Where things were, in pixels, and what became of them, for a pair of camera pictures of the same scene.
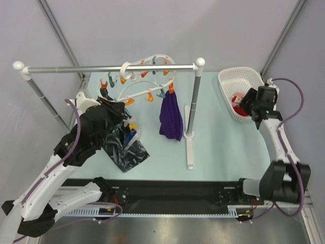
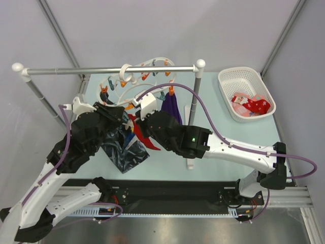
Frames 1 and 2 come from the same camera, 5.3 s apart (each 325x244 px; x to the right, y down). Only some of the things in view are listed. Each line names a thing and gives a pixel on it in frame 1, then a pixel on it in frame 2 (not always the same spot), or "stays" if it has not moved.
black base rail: [174, 196] stays
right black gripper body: [248, 99] → [143, 124]
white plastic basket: [233, 81] stays
